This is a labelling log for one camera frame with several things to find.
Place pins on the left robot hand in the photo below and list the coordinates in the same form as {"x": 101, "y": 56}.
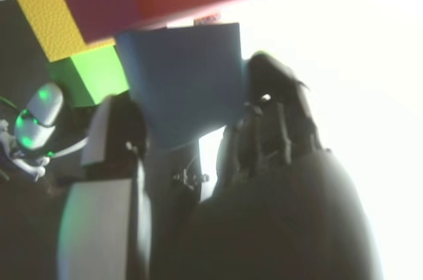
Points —
{"x": 281, "y": 220}

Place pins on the blue foam block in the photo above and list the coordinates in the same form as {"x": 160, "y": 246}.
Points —
{"x": 181, "y": 78}

